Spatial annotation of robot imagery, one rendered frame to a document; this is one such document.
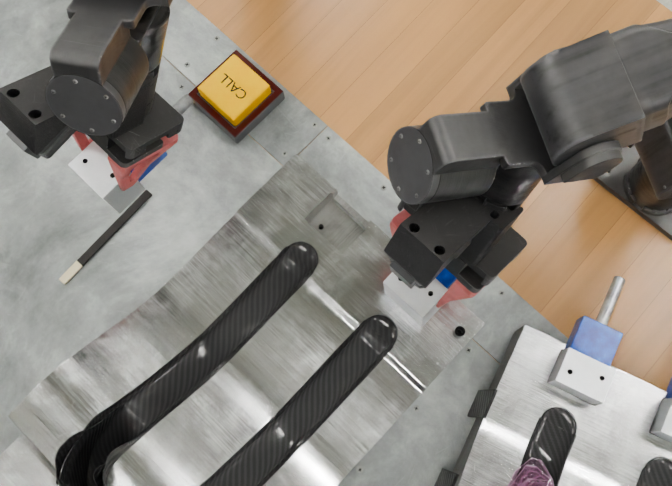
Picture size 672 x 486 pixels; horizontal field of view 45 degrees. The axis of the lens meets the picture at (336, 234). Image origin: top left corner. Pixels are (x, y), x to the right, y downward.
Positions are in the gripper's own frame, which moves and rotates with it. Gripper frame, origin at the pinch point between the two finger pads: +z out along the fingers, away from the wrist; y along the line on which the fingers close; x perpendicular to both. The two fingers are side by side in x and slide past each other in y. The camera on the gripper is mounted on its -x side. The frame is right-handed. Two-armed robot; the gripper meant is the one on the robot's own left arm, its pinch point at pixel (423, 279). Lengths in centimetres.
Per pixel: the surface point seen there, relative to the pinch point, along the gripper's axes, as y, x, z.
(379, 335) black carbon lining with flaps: 0.1, -2.6, 7.4
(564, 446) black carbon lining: 20.5, 3.8, 8.2
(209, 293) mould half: -15.0, -10.2, 11.6
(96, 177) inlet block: -28.5, -14.3, 4.5
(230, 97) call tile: -31.1, 6.7, 6.4
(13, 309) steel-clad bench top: -31.9, -20.2, 26.8
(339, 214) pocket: -11.9, 4.1, 5.6
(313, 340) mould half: -4.2, -6.9, 9.7
